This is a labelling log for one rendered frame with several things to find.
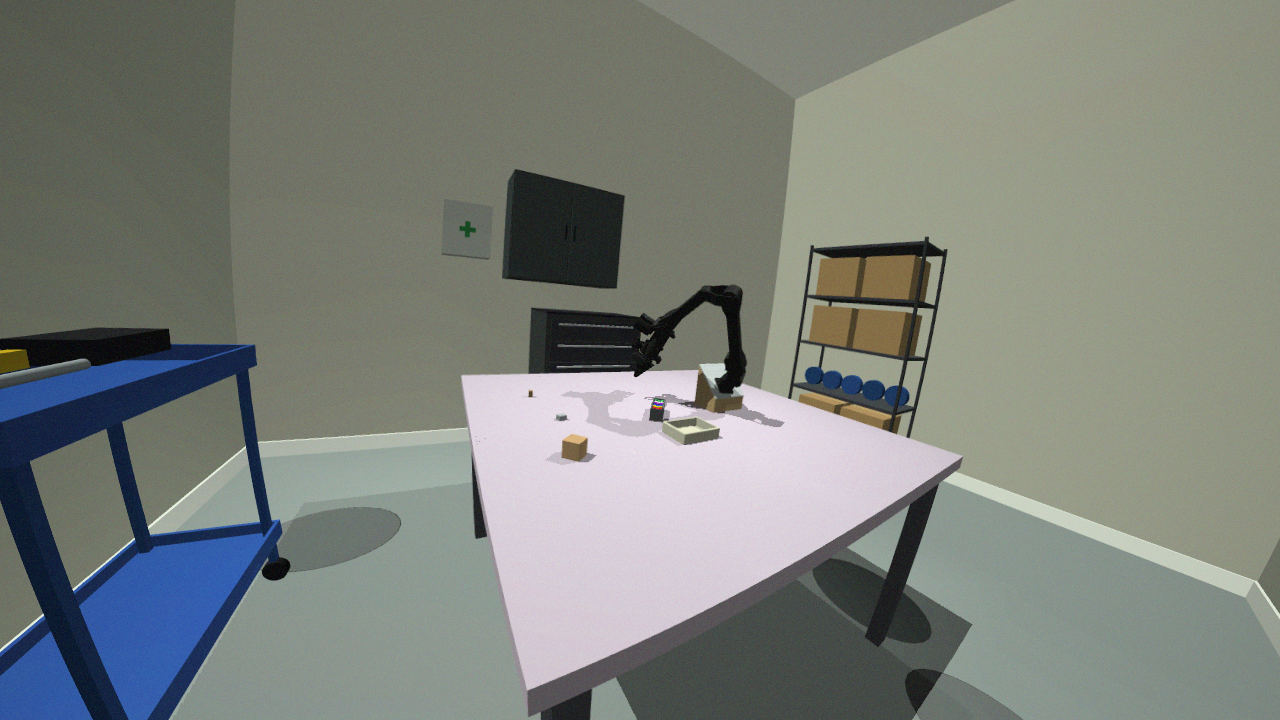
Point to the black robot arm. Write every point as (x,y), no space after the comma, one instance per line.
(729,298)

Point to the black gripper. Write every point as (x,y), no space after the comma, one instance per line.
(644,361)

